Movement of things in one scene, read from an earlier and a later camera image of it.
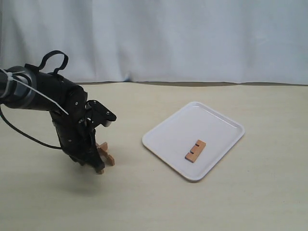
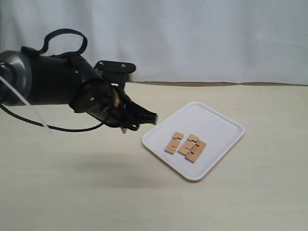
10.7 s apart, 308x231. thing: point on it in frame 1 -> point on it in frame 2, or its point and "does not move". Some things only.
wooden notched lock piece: (101, 172) -> (173, 144)
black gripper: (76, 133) -> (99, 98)
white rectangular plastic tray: (172, 139) does not move
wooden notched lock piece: (196, 151) does not move
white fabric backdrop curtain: (228, 42) does not move
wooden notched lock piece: (102, 148) -> (188, 145)
